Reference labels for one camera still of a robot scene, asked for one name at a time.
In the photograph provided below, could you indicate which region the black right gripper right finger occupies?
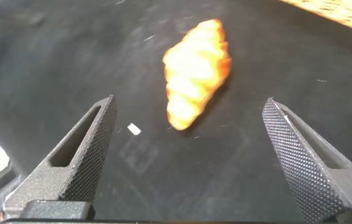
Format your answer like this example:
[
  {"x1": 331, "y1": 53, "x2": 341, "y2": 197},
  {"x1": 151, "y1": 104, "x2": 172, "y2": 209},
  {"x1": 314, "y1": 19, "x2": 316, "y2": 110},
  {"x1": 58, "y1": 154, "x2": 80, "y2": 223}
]
[{"x1": 262, "y1": 96, "x2": 352, "y2": 223}]

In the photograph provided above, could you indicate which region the black table cloth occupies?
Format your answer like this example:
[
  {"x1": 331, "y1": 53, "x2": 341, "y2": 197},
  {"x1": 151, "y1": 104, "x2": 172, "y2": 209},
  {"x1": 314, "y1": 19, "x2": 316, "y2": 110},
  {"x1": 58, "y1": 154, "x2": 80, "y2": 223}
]
[{"x1": 0, "y1": 0, "x2": 352, "y2": 224}]

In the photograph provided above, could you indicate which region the small white paper scrap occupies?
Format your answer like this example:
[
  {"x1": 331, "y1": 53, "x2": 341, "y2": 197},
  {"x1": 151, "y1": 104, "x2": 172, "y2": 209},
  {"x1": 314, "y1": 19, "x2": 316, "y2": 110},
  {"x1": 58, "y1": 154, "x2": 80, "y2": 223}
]
[{"x1": 127, "y1": 123, "x2": 142, "y2": 136}]

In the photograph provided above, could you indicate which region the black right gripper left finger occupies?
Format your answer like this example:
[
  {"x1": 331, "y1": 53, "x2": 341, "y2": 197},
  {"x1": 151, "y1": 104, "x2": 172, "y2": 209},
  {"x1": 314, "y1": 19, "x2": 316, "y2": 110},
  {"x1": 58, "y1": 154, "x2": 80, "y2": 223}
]
[{"x1": 3, "y1": 95, "x2": 118, "y2": 218}]

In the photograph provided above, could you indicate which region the striped golden croissant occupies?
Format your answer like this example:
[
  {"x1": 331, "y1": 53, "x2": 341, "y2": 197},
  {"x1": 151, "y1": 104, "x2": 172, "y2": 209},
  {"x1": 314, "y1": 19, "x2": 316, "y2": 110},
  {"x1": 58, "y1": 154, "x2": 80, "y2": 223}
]
[{"x1": 162, "y1": 19, "x2": 232, "y2": 131}]

